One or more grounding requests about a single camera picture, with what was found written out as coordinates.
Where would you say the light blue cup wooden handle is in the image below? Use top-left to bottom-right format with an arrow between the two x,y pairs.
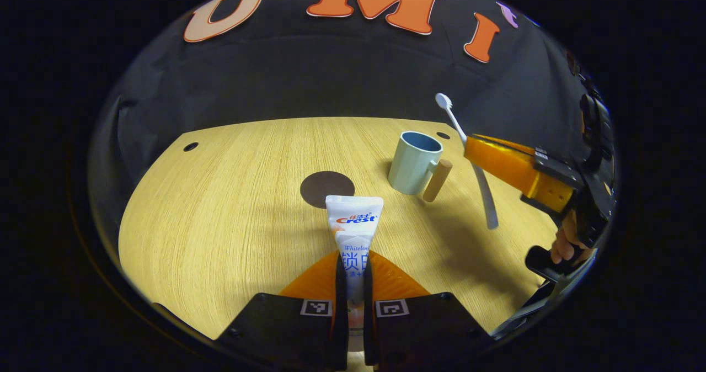
387,131 -> 453,203

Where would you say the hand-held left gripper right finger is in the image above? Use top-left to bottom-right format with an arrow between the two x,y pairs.
361,249 -> 494,371

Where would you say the black backdrop cloth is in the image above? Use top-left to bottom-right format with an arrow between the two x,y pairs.
91,0 -> 607,240

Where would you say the white toothpaste tube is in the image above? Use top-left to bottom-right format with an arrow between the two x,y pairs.
325,195 -> 384,353

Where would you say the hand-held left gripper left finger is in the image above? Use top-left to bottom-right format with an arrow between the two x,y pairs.
215,249 -> 349,371

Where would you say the dark brown round coaster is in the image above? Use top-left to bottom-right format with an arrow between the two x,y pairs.
300,171 -> 356,209

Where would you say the white toothbrush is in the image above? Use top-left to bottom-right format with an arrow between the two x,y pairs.
435,93 -> 499,230

